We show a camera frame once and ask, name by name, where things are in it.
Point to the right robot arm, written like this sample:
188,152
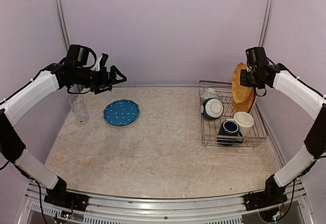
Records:
262,73

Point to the teal white bowl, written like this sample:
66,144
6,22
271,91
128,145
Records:
212,109

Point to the back aluminium rail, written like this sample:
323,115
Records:
155,86

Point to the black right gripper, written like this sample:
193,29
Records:
243,80

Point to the right aluminium post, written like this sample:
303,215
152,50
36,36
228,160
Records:
265,23

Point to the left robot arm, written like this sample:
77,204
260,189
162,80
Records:
80,67

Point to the small clear glass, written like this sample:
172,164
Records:
79,107

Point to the yellow polka dot plate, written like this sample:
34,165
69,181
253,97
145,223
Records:
240,93

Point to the front aluminium rail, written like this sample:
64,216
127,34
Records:
102,208

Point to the aluminium rail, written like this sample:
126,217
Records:
102,208
155,86

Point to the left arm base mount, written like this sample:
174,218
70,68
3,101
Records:
59,196

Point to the left aluminium post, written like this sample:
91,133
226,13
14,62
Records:
62,23

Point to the light green bowl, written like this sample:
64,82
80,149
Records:
208,93

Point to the blue polka dot plate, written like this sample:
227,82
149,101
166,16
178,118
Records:
121,113

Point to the aluminium post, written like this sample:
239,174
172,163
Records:
62,23
265,23

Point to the wire dish rack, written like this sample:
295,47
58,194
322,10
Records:
210,128

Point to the large clear glass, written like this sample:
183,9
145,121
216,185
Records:
79,118

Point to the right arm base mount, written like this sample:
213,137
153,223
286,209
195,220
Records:
271,195

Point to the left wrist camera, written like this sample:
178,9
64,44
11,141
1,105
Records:
100,62

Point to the white mug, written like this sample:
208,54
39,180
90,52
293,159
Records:
245,122

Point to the dark blue mug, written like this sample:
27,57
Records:
229,128

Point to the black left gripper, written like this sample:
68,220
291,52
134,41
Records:
112,80

